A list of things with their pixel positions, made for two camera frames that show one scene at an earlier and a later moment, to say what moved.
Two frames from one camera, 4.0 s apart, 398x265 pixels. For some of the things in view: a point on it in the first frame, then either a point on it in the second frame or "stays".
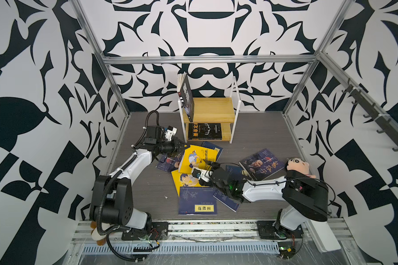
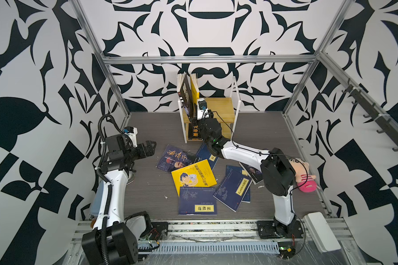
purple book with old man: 170,163 stays
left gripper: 176,144 to 149,150
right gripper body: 221,190 to 204,123
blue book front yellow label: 198,201 stays
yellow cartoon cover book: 192,156 to 194,88
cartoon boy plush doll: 299,165 stays
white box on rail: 322,235 stays
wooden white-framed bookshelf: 215,118 stays
